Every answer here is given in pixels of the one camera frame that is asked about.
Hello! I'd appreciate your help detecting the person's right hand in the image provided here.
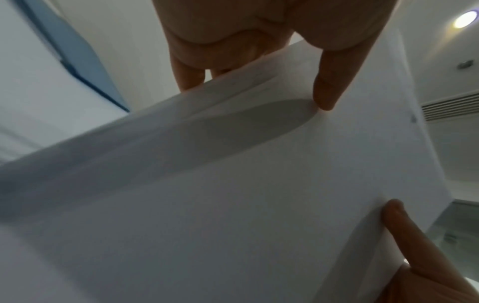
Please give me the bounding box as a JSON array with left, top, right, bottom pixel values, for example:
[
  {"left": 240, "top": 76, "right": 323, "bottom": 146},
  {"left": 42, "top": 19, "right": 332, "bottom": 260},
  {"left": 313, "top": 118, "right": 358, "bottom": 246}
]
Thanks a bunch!
[{"left": 381, "top": 198, "right": 479, "bottom": 303}]

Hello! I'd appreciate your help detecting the person's left hand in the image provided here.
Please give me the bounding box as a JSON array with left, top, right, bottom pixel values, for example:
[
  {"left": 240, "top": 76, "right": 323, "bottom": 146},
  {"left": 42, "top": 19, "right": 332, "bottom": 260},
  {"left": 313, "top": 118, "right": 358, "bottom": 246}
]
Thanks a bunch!
[{"left": 151, "top": 0, "right": 404, "bottom": 112}]

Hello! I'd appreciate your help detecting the white paper stack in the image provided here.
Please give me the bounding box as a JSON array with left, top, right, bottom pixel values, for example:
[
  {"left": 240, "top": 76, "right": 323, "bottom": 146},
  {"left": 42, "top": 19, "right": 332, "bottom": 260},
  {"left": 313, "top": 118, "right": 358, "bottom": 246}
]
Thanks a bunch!
[{"left": 0, "top": 38, "right": 454, "bottom": 303}]

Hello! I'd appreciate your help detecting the blue folder with inner slot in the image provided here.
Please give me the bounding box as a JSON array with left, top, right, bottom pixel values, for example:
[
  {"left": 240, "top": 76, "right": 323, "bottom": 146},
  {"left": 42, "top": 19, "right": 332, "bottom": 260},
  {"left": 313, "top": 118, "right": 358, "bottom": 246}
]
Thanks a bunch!
[{"left": 14, "top": 0, "right": 131, "bottom": 113}]

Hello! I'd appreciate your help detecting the frosted glass door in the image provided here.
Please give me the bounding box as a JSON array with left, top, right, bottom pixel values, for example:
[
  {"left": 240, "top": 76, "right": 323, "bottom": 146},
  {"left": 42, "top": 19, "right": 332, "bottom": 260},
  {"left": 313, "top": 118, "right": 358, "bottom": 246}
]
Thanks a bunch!
[{"left": 426, "top": 201, "right": 479, "bottom": 281}]

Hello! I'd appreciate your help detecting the white ceiling air vent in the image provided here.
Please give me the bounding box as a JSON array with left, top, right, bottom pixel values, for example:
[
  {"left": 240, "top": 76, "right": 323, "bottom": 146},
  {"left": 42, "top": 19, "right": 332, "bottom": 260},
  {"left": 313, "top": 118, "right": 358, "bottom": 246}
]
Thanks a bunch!
[{"left": 420, "top": 92, "right": 479, "bottom": 122}]

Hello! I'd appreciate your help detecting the round ceiling light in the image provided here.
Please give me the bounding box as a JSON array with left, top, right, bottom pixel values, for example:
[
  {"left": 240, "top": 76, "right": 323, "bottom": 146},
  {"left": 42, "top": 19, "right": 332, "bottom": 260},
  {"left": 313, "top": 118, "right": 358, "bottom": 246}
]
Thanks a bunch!
[{"left": 452, "top": 10, "right": 479, "bottom": 29}]

